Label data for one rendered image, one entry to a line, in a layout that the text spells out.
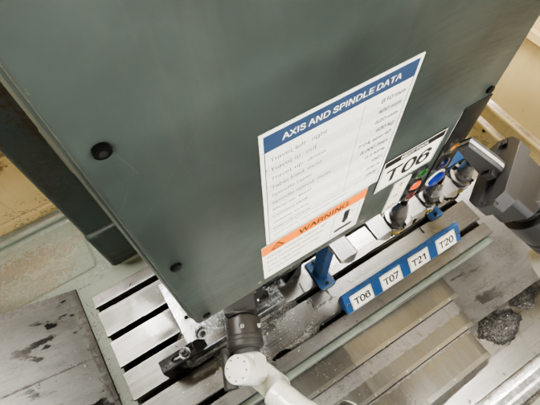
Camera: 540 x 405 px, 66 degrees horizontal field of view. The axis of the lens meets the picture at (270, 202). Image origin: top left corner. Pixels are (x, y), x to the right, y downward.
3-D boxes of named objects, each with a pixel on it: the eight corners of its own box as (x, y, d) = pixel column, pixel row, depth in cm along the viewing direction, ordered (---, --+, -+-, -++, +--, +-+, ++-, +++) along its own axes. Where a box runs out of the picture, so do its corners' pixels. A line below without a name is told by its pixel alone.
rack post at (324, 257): (336, 282, 130) (349, 245, 104) (321, 292, 128) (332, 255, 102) (317, 257, 134) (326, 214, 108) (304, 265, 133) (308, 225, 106)
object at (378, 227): (395, 234, 104) (396, 232, 103) (378, 244, 102) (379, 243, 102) (378, 212, 106) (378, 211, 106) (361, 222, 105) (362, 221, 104)
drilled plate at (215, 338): (284, 303, 123) (284, 299, 118) (197, 358, 116) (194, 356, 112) (245, 243, 132) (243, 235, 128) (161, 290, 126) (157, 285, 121)
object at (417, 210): (429, 212, 106) (431, 211, 105) (413, 222, 105) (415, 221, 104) (411, 192, 109) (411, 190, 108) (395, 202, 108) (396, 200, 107)
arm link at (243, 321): (261, 279, 105) (269, 327, 99) (263, 291, 113) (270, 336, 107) (210, 288, 104) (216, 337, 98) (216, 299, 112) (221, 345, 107)
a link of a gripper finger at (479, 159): (474, 138, 55) (505, 167, 56) (454, 146, 57) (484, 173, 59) (471, 147, 54) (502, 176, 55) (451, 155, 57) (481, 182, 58)
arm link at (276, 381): (240, 349, 99) (284, 384, 91) (256, 353, 106) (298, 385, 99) (225, 374, 98) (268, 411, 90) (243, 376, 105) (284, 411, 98)
